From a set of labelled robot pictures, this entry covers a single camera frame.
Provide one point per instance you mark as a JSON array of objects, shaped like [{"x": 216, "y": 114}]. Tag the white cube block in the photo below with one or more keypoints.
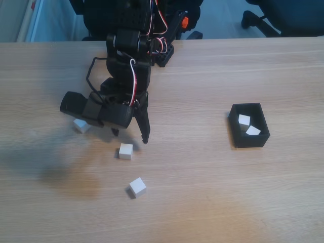
[
  {"x": 244, "y": 120},
  {"x": 138, "y": 187},
  {"x": 125, "y": 151},
  {"x": 253, "y": 130},
  {"x": 81, "y": 127}
]

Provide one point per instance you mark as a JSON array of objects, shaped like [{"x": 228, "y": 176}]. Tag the black open box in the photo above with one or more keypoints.
[{"x": 253, "y": 141}]

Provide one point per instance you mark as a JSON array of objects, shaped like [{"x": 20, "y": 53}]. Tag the white panel beige edge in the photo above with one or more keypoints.
[{"x": 50, "y": 22}]

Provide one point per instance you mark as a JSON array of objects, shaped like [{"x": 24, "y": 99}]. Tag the black clamp orange knob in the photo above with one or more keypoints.
[{"x": 185, "y": 22}]

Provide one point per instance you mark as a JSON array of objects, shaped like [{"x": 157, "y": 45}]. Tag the dark blue office chair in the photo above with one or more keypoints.
[{"x": 291, "y": 15}]

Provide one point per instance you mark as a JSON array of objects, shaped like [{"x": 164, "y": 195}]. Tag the black oval camera box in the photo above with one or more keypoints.
[{"x": 76, "y": 106}]

